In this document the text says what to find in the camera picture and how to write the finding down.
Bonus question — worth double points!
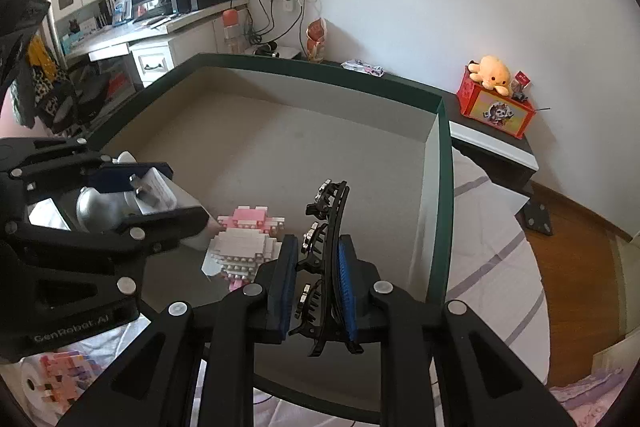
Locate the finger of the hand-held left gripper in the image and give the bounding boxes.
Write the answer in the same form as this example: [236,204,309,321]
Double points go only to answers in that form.
[0,137,175,208]
[0,206,210,268]

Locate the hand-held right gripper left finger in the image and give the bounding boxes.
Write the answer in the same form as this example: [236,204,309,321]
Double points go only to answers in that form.
[55,234,301,427]

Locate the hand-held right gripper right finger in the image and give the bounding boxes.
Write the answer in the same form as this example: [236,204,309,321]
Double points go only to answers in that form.
[337,234,576,427]

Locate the black hair clip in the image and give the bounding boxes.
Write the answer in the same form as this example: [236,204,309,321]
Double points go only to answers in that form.
[290,179,363,358]

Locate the green-rimmed storage box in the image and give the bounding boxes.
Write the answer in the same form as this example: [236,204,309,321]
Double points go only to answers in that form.
[75,53,456,425]

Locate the pink building block toy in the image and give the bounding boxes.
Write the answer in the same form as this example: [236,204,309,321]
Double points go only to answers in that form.
[202,204,288,293]

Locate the black office chair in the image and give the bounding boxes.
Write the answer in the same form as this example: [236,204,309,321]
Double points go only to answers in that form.
[50,66,117,134]

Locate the dark clothes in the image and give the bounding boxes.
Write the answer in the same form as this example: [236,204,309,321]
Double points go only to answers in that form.
[0,0,78,130]

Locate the white desk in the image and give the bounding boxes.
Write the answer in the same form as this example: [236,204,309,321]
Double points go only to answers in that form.
[57,0,251,88]

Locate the striped white bedsheet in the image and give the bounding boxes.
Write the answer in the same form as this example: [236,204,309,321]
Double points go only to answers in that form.
[440,147,551,388]

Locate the orange-capped water bottle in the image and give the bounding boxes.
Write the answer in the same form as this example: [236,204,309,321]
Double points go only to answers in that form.
[222,8,241,52]

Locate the black-topped low cabinet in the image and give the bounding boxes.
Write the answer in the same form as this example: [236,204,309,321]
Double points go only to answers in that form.
[240,47,541,198]

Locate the black square floor plate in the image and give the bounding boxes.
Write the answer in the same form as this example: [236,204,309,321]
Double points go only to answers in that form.
[515,199,556,237]

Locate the crumpled plastic wrapper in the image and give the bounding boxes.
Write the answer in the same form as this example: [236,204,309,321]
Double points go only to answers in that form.
[341,59,386,78]

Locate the red printed box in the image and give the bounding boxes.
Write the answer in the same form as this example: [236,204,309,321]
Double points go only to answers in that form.
[457,66,538,140]

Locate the orange snack bag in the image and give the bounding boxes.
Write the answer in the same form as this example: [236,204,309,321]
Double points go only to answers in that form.
[306,18,328,62]

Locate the pink printed blanket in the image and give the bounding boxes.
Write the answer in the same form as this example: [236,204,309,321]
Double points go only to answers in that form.
[547,367,631,427]

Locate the orange octopus plush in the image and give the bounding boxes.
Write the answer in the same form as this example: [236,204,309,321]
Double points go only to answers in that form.
[467,54,513,96]

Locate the black power cable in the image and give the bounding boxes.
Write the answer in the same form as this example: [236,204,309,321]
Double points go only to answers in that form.
[247,0,282,46]

